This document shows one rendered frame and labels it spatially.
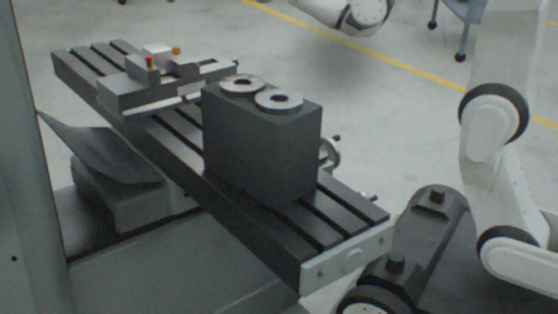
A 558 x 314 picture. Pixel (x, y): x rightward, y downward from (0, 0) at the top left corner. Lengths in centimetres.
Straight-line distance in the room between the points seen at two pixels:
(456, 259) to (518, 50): 59
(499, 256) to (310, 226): 54
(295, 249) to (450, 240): 74
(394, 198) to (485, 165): 151
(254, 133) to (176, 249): 52
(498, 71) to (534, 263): 44
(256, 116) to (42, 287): 57
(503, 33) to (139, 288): 101
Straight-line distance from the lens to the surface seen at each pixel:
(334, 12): 138
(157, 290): 155
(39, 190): 121
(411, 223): 167
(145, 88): 146
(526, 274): 148
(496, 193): 144
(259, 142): 106
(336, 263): 106
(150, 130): 141
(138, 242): 142
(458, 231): 172
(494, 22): 127
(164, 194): 139
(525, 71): 131
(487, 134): 132
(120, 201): 136
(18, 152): 115
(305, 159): 110
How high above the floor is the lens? 156
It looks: 30 degrees down
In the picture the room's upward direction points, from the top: 2 degrees clockwise
